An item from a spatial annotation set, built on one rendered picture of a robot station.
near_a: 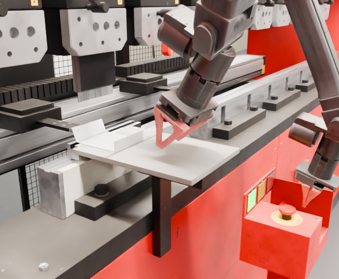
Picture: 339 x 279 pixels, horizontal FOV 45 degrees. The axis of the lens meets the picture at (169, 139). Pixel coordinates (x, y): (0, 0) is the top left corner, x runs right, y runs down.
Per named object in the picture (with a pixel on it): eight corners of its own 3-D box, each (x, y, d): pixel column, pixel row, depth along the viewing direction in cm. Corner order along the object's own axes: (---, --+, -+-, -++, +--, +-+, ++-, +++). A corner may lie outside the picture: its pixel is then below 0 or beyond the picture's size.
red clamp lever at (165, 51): (170, 56, 88) (170, 9, 85) (155, 55, 91) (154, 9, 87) (175, 55, 90) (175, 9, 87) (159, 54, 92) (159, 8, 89)
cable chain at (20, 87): (-2, 108, 107) (-4, 93, 106) (-16, 105, 110) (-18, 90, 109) (97, 84, 137) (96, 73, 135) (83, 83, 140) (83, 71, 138)
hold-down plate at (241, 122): (228, 140, 122) (229, 130, 121) (212, 137, 124) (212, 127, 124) (266, 117, 145) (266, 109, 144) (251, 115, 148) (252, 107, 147)
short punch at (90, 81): (82, 103, 79) (78, 52, 76) (74, 102, 80) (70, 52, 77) (116, 93, 87) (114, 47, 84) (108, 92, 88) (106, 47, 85)
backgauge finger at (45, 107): (69, 146, 84) (67, 123, 82) (-9, 126, 97) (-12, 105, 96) (108, 132, 93) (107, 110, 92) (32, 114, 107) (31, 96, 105)
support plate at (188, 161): (191, 186, 65) (191, 180, 64) (72, 153, 79) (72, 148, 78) (239, 153, 79) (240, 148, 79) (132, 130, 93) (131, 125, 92)
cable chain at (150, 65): (127, 78, 149) (127, 67, 148) (114, 76, 152) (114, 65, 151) (189, 63, 184) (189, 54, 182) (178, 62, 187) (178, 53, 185)
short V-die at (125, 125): (78, 160, 81) (77, 146, 80) (67, 157, 82) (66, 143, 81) (140, 134, 96) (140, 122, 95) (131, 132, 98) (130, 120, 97)
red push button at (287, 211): (292, 226, 95) (293, 212, 94) (275, 221, 97) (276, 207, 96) (297, 219, 98) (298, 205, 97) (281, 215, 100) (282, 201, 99)
